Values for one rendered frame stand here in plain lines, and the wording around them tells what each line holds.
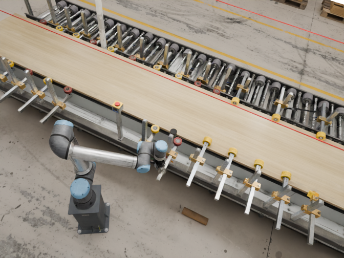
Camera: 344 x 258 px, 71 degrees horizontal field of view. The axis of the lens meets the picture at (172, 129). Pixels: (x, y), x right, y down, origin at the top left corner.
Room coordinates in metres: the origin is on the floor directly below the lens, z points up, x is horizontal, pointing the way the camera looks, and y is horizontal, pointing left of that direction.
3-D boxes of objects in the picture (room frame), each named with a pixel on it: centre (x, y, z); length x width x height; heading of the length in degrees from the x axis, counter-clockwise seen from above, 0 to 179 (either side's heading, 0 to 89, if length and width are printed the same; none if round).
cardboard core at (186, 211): (0.89, -0.45, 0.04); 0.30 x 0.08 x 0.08; 75
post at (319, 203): (0.83, -1.21, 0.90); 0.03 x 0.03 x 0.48; 75
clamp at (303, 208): (0.82, -1.23, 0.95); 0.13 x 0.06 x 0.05; 75
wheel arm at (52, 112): (1.42, 1.18, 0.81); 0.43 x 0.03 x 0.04; 165
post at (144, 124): (1.22, 0.24, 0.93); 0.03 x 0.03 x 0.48; 75
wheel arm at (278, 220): (0.86, -1.00, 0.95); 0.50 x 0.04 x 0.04; 165
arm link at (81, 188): (0.67, 0.63, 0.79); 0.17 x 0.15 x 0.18; 10
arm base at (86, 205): (0.66, 0.63, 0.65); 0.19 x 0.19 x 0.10
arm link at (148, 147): (0.91, 0.16, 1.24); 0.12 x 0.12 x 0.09; 10
